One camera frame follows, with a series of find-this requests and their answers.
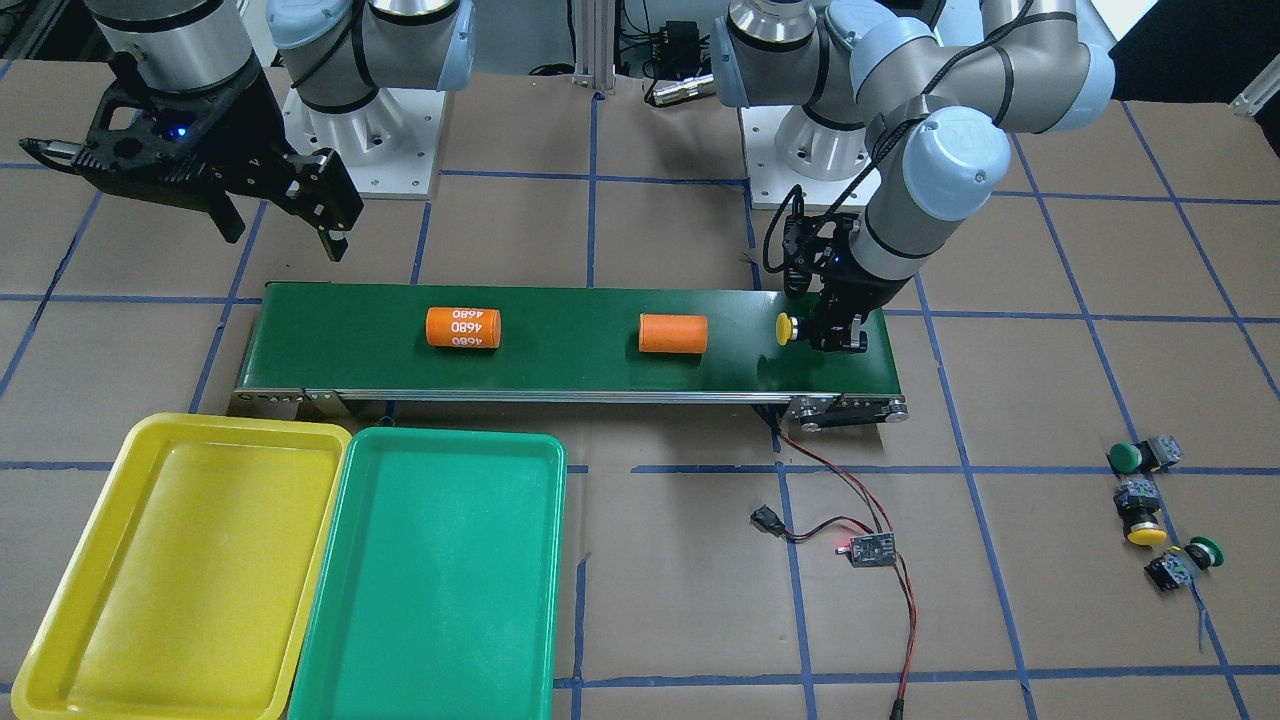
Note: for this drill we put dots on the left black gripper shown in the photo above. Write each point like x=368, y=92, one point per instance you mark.
x=846, y=293

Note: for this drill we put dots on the aluminium frame post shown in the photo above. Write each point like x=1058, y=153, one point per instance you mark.
x=594, y=28

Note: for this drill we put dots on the green button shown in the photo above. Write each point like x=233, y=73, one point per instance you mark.
x=1157, y=453
x=1180, y=566

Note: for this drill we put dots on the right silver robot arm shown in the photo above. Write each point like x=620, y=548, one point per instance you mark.
x=339, y=54

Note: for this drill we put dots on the green conveyor belt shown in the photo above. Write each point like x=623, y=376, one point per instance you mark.
x=325, y=344

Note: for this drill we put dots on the plain orange cylinder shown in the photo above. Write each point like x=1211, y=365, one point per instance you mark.
x=672, y=334

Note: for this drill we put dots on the green plastic tray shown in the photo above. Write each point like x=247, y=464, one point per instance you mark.
x=438, y=594

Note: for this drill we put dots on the orange cylinder with 4680 print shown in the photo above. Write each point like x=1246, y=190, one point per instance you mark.
x=463, y=327

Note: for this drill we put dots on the yellow plastic tray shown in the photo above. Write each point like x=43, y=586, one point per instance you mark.
x=190, y=589

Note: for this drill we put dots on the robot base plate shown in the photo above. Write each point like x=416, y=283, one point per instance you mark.
x=389, y=147
x=784, y=147

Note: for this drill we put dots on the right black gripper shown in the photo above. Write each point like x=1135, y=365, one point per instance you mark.
x=243, y=133

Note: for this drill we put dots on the yellow button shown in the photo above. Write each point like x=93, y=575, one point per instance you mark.
x=792, y=329
x=1137, y=502

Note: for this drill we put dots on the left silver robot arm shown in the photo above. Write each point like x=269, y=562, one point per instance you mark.
x=936, y=120

